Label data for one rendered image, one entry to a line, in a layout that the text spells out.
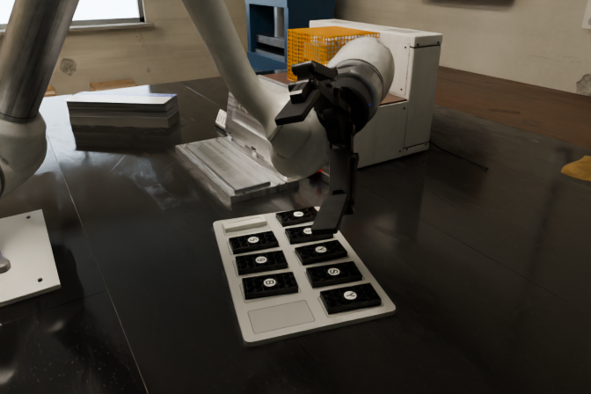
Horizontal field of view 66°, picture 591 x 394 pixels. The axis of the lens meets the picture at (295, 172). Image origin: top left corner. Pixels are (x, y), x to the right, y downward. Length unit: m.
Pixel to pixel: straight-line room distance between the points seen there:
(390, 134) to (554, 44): 1.46
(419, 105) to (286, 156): 0.75
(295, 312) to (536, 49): 2.21
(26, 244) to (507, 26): 2.49
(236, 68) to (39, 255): 0.58
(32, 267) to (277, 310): 0.51
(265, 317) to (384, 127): 0.77
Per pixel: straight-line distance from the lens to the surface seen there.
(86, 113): 1.95
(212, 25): 0.76
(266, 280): 0.87
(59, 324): 0.90
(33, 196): 1.40
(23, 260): 1.09
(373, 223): 1.10
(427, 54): 1.45
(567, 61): 2.69
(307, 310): 0.82
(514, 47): 2.83
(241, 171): 1.32
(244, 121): 1.49
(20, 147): 1.11
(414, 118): 1.47
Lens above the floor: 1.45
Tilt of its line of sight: 24 degrees down
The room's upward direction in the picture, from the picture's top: straight up
